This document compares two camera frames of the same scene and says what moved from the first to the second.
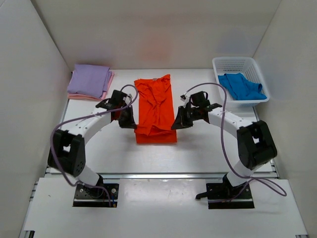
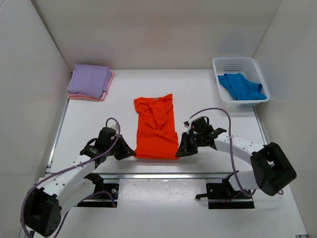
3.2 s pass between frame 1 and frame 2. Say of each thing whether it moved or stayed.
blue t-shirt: stayed
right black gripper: moved
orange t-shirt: moved
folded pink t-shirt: stayed
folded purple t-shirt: stayed
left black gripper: moved
